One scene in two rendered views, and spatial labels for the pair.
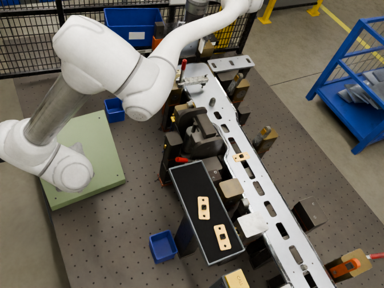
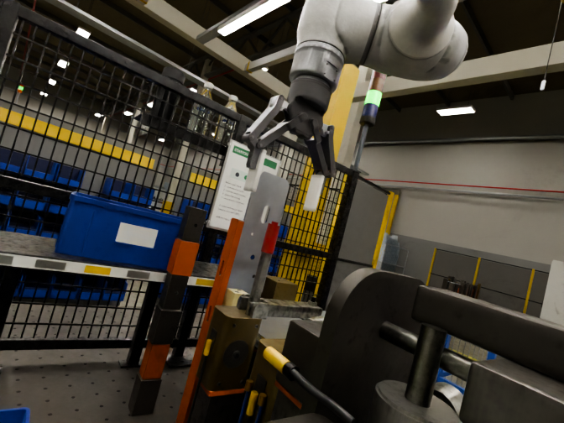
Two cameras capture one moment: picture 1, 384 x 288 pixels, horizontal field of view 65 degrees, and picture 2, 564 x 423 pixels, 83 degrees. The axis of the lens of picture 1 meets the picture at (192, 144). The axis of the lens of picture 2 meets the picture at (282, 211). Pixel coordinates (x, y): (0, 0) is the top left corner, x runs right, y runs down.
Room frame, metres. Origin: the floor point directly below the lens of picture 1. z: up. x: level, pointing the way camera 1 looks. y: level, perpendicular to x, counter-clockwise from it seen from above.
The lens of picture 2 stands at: (0.60, 0.14, 1.20)
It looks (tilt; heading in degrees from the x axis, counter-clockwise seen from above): 3 degrees up; 0
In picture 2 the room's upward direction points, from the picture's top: 15 degrees clockwise
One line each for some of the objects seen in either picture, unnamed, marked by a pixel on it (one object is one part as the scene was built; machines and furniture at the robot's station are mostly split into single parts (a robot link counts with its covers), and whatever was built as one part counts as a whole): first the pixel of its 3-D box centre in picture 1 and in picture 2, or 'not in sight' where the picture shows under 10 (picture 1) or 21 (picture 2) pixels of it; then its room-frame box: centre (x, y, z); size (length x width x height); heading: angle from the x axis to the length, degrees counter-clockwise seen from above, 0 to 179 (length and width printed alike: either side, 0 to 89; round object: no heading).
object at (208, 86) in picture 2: not in sight; (201, 110); (1.70, 0.51, 1.53); 0.07 x 0.07 x 0.20
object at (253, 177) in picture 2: not in sight; (254, 170); (1.12, 0.21, 1.28); 0.03 x 0.01 x 0.07; 37
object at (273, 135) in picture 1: (258, 152); not in sight; (1.03, -0.35, 0.87); 0.12 x 0.07 x 0.35; 127
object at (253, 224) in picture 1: (233, 242); not in sight; (0.50, -0.29, 0.90); 0.13 x 0.08 x 0.41; 127
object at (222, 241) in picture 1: (222, 236); not in sight; (0.40, -0.19, 1.17); 0.08 x 0.04 x 0.01; 29
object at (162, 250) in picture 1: (162, 247); not in sight; (0.44, -0.01, 0.74); 0.11 x 0.10 x 0.09; 37
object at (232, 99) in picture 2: not in sight; (227, 122); (1.76, 0.43, 1.53); 0.07 x 0.07 x 0.20
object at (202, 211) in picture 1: (203, 207); not in sight; (0.48, -0.11, 1.17); 0.08 x 0.04 x 0.01; 17
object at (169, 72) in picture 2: not in sight; (167, 97); (1.62, 0.60, 1.52); 0.07 x 0.07 x 0.18
